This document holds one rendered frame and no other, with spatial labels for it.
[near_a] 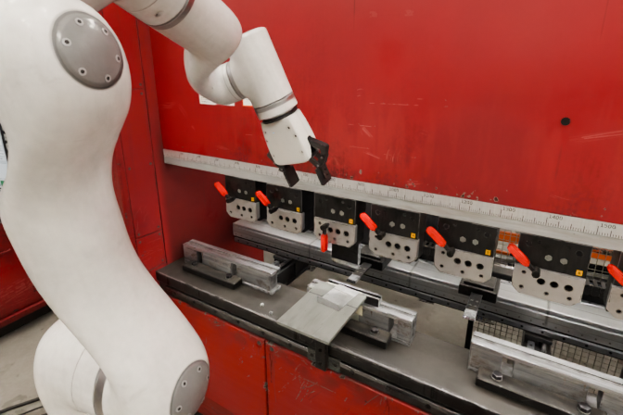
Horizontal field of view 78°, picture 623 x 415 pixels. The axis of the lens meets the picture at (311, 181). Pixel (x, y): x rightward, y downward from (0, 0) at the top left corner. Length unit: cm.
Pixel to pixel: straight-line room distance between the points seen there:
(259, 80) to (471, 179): 61
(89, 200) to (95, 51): 15
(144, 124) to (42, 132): 134
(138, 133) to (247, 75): 99
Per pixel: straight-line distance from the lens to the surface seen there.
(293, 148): 76
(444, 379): 129
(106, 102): 35
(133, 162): 166
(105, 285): 46
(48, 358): 60
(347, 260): 132
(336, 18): 116
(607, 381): 133
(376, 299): 134
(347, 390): 143
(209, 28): 58
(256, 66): 73
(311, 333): 118
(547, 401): 130
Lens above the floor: 174
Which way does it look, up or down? 17 degrees down
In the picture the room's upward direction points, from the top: straight up
